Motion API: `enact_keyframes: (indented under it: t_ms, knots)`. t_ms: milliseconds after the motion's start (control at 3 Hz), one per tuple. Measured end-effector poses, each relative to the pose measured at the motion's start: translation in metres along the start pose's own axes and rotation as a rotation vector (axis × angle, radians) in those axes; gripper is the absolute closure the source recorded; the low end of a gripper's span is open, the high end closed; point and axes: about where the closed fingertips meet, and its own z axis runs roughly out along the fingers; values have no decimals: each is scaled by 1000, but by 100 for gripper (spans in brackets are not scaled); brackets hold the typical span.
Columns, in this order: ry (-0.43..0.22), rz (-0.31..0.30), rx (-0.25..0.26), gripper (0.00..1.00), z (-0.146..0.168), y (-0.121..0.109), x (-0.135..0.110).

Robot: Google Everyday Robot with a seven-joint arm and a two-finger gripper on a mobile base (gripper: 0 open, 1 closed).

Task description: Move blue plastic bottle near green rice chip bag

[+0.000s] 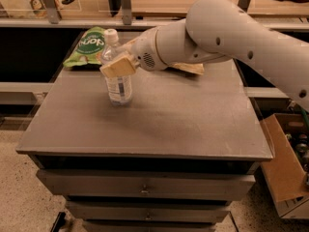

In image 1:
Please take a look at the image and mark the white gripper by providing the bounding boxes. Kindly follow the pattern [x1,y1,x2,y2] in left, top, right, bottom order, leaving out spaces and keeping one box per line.
[99,27,167,78]

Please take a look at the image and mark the clear plastic water bottle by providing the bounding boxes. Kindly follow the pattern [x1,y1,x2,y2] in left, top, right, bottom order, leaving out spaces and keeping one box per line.
[100,29,132,105]

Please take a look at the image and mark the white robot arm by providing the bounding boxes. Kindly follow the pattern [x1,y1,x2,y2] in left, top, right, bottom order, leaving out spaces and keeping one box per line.
[100,0,309,110]

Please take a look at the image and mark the green rice chip bag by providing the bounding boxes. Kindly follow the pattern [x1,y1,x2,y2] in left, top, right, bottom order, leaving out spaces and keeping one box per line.
[64,27,105,68]

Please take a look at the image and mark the brown sea salt chip bag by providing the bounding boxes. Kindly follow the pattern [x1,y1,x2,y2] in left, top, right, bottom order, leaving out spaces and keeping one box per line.
[124,37,206,76]

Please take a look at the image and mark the grey drawer cabinet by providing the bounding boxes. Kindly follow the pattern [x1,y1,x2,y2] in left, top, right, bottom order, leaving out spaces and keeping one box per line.
[15,29,274,232]

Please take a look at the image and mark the clear plastic bin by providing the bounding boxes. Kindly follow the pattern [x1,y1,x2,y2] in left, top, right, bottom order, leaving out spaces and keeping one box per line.
[0,0,81,19]

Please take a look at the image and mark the top drawer front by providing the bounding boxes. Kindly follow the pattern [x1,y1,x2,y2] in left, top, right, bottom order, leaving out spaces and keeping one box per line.
[37,169,255,201]

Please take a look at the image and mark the drawer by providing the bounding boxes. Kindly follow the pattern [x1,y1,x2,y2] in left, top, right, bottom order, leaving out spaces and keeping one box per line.
[66,201,229,223]
[37,169,255,201]

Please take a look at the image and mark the middle drawer front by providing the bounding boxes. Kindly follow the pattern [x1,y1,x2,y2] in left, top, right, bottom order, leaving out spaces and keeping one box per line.
[66,201,229,223]

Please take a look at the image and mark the cardboard box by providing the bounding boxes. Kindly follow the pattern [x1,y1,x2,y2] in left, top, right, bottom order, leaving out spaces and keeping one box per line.
[261,114,309,219]

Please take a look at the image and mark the metal shelf rail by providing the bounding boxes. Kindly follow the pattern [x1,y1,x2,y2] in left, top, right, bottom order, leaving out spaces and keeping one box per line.
[0,17,309,32]

